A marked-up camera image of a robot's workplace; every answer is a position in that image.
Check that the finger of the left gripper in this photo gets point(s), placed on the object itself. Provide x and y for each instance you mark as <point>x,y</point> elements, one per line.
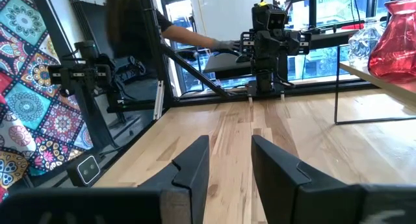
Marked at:
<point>263,43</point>
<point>279,43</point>

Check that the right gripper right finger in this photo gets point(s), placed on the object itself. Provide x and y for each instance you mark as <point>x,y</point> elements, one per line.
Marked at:
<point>276,185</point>

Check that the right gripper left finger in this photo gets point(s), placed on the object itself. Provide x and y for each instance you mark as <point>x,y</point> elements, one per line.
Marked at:
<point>195,172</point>

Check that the clear embossed glass vase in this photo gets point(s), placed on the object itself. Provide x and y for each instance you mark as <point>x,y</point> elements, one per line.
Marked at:
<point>362,45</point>

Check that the red round glass vase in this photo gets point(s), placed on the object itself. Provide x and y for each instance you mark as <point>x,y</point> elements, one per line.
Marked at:
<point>393,48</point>

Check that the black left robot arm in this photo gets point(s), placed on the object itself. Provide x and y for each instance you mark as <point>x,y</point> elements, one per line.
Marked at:
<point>265,81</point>

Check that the person's hand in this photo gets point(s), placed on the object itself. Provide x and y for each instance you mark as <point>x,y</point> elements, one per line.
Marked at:
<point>226,45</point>

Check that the yellow tape tag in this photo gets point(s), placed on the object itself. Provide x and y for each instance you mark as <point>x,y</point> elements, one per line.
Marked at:
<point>262,4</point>

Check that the white board panel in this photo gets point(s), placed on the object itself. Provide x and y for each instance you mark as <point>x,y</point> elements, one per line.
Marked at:
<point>224,13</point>

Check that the large bright window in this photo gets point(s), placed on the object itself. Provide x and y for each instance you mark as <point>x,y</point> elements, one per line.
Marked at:
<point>334,9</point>

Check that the person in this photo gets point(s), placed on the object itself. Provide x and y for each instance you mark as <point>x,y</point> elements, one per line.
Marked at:
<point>130,29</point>

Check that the colourful mandala patterned cloth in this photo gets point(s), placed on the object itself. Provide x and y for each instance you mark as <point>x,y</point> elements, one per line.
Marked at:
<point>26,104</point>

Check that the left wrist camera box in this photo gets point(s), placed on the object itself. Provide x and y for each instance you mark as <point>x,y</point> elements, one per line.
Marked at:
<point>276,21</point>

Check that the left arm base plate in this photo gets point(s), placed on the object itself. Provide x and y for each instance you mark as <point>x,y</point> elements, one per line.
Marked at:
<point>252,91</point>

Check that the silver metal bracket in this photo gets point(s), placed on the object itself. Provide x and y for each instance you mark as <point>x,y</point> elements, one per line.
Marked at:
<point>159,100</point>

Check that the black table-level camera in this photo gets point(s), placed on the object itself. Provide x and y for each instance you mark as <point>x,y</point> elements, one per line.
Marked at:
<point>86,170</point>

